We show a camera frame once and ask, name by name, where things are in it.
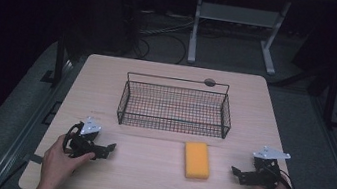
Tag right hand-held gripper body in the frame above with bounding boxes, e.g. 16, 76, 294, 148
246, 144, 293, 189

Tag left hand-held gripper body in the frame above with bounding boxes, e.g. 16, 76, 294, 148
60, 112, 104, 163

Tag yellow sponge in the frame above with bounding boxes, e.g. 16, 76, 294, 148
179, 139, 216, 182

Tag black wire basket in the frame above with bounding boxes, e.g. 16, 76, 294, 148
114, 67, 239, 142

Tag person's left hand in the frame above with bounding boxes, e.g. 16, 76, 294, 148
36, 131, 99, 189

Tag dark round table grommet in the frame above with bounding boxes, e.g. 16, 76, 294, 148
202, 77, 217, 88

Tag white metal stand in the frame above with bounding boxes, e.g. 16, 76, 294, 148
185, 0, 293, 78

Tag floor cables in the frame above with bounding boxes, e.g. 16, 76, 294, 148
130, 8, 199, 67

